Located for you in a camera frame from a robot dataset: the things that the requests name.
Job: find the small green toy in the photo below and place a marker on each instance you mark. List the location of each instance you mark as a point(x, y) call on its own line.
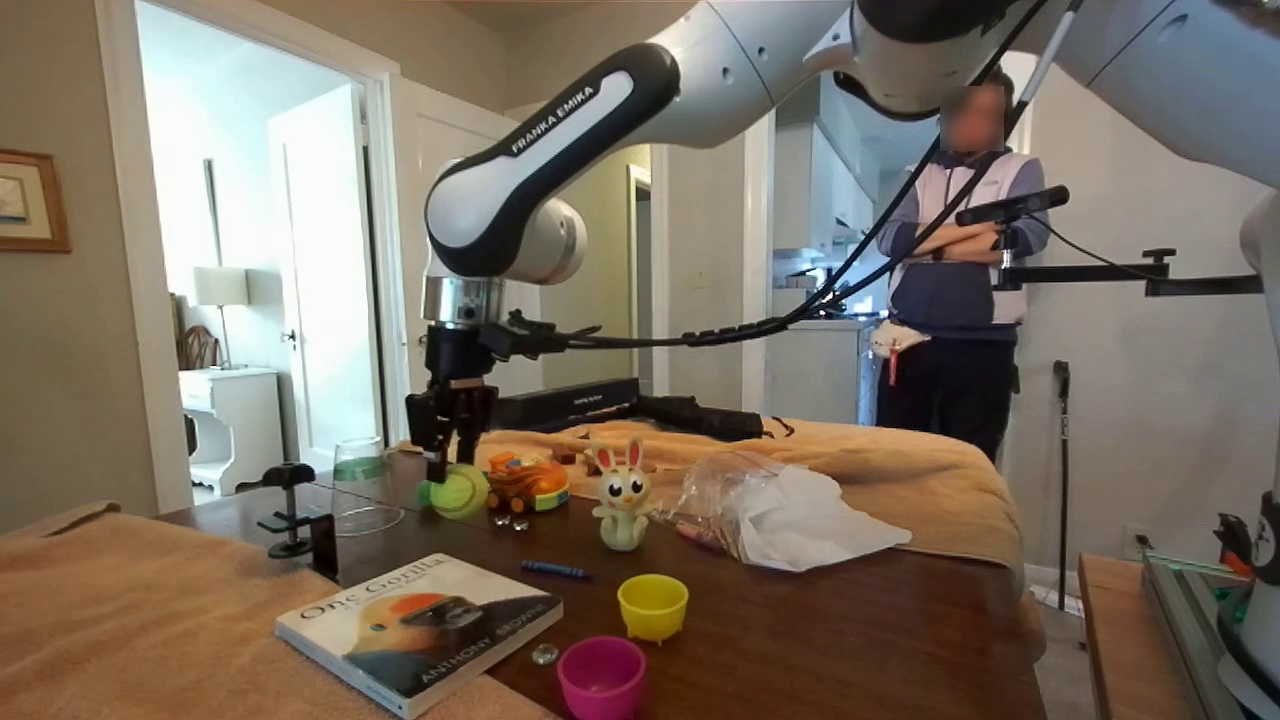
point(426, 497)

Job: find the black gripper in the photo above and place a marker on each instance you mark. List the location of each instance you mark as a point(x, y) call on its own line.
point(461, 359)

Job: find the black standing pole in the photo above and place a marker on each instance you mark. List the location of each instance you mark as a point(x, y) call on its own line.
point(1062, 467)

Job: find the long black case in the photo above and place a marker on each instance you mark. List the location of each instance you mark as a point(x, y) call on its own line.
point(585, 400)

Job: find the wooden base platform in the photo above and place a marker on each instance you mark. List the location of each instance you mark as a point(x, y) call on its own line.
point(1124, 642)

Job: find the pale bunny figurine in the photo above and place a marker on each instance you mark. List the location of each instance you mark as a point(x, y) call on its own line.
point(623, 513)

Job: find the blue pen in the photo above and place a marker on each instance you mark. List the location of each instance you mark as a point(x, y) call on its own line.
point(556, 570)

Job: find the small metal rings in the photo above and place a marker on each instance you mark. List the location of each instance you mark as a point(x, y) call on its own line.
point(545, 655)

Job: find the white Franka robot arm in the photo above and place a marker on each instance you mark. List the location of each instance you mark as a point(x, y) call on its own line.
point(562, 147)

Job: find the orange tiger toy car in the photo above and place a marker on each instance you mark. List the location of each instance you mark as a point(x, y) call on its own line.
point(524, 483)

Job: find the white table lamp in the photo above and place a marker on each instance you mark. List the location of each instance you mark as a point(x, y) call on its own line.
point(223, 285)

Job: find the pink plastic cup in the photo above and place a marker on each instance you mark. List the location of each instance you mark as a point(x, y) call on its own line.
point(602, 676)

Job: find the person in dark clothes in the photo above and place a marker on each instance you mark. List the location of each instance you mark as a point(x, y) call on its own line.
point(954, 320)

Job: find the plain orange towel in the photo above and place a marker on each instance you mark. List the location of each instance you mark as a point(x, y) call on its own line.
point(134, 612)

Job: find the clear plastic cup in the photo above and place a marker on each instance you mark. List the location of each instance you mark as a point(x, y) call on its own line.
point(364, 521)

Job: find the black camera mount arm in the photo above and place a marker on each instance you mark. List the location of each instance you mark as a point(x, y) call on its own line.
point(1132, 279)

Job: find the orange towel with label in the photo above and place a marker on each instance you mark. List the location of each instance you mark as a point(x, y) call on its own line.
point(905, 492)

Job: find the clear zip bag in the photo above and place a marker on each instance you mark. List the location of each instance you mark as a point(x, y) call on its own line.
point(707, 504)

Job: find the yellow plastic cup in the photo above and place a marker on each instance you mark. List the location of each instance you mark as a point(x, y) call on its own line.
point(655, 605)

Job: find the black exterior camera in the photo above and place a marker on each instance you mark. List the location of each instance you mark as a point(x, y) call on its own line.
point(1015, 206)

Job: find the wooden framed picture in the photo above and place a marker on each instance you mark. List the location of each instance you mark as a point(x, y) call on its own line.
point(28, 203)

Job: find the One Gorilla picture book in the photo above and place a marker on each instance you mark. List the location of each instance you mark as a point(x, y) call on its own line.
point(412, 633)

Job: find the green ball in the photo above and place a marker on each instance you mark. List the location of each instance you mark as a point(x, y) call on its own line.
point(467, 497)

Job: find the white plastic bag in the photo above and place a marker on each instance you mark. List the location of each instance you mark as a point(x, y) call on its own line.
point(814, 521)

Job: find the black table clamp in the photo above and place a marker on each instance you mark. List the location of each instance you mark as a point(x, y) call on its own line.
point(284, 513)

